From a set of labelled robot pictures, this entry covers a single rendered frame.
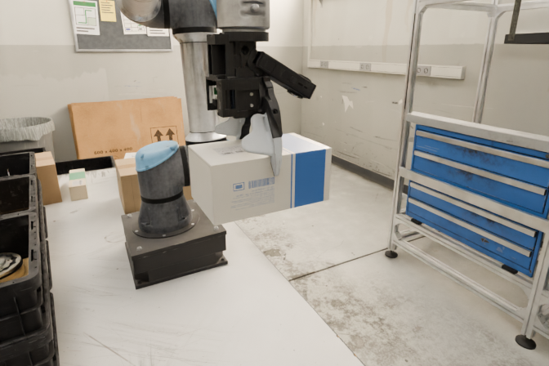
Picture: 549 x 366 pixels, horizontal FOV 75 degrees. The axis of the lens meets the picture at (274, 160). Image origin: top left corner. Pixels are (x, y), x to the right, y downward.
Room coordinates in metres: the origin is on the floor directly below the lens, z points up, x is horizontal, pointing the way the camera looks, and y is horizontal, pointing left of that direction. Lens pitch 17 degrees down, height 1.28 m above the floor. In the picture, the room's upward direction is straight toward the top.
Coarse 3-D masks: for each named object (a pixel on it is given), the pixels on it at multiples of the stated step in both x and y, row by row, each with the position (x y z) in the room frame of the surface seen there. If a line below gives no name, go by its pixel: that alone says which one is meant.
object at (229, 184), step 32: (192, 160) 0.54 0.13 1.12; (224, 160) 0.48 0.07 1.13; (256, 160) 0.49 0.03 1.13; (288, 160) 0.51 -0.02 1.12; (320, 160) 0.54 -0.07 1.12; (192, 192) 0.56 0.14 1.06; (224, 192) 0.47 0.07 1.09; (256, 192) 0.49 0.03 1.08; (288, 192) 0.51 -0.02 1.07; (320, 192) 0.54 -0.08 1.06
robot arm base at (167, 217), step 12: (180, 192) 0.93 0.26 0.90; (144, 204) 0.90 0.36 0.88; (156, 204) 0.89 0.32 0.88; (168, 204) 0.89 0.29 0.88; (180, 204) 0.92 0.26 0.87; (144, 216) 0.89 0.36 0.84; (156, 216) 0.88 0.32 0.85; (168, 216) 0.88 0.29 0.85; (180, 216) 0.92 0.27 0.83; (192, 216) 0.96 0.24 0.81; (144, 228) 0.88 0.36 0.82; (156, 228) 0.87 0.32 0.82; (168, 228) 0.88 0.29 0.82; (180, 228) 0.89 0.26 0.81
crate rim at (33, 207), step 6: (0, 180) 0.95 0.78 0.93; (6, 180) 0.95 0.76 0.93; (12, 180) 0.96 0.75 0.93; (30, 180) 0.95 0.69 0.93; (30, 186) 0.90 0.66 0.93; (36, 186) 0.93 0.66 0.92; (30, 192) 0.86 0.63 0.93; (36, 192) 0.88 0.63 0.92; (30, 198) 0.82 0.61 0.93; (36, 198) 0.83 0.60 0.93; (30, 204) 0.78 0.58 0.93; (36, 204) 0.79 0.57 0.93; (30, 210) 0.75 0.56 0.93; (36, 210) 0.76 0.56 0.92; (0, 216) 0.72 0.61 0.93
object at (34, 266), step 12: (12, 216) 0.72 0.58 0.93; (24, 216) 0.73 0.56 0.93; (36, 216) 0.72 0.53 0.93; (36, 228) 0.67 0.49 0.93; (36, 240) 0.62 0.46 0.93; (36, 252) 0.57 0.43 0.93; (36, 264) 0.54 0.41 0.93; (24, 276) 0.50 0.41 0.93; (36, 276) 0.51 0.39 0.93; (0, 288) 0.47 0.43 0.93; (12, 288) 0.48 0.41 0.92; (24, 288) 0.49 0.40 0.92; (36, 288) 0.50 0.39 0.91; (0, 300) 0.47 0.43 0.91
